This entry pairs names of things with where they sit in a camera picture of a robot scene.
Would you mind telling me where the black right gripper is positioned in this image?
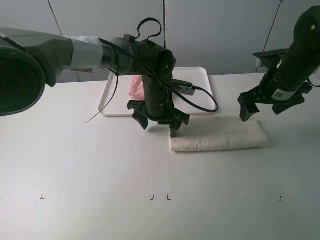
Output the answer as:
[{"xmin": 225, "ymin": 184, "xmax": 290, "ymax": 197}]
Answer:
[{"xmin": 238, "ymin": 47, "xmax": 317, "ymax": 122}]

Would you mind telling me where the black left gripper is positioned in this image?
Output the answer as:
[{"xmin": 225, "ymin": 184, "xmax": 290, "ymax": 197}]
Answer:
[{"xmin": 127, "ymin": 75, "xmax": 190, "ymax": 137}]

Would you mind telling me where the pink towel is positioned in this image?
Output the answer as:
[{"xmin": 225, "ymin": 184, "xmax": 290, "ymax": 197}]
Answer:
[{"xmin": 128, "ymin": 75, "xmax": 145, "ymax": 101}]

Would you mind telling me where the white towel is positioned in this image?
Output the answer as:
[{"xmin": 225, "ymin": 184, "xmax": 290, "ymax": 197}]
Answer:
[{"xmin": 169, "ymin": 114, "xmax": 269, "ymax": 152}]

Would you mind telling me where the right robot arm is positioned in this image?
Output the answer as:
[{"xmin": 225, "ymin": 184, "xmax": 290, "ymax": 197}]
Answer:
[{"xmin": 238, "ymin": 6, "xmax": 320, "ymax": 122}]

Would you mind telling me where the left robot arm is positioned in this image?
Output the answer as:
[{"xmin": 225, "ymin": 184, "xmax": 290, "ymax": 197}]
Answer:
[{"xmin": 0, "ymin": 28, "xmax": 190, "ymax": 136}]

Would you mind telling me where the white rectangular plastic tray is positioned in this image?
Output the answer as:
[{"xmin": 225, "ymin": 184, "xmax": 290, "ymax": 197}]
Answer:
[{"xmin": 98, "ymin": 67, "xmax": 217, "ymax": 117}]

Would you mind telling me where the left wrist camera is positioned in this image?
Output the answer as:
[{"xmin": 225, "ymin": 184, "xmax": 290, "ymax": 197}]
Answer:
[{"xmin": 171, "ymin": 79, "xmax": 196, "ymax": 96}]

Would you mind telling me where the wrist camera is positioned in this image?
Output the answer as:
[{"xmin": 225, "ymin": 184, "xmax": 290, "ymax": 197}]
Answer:
[
  {"xmin": 253, "ymin": 51, "xmax": 265, "ymax": 68},
  {"xmin": 171, "ymin": 79, "xmax": 196, "ymax": 96}
]

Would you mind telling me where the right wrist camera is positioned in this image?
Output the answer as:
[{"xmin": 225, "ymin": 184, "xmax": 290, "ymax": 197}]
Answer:
[{"xmin": 253, "ymin": 51, "xmax": 265, "ymax": 68}]

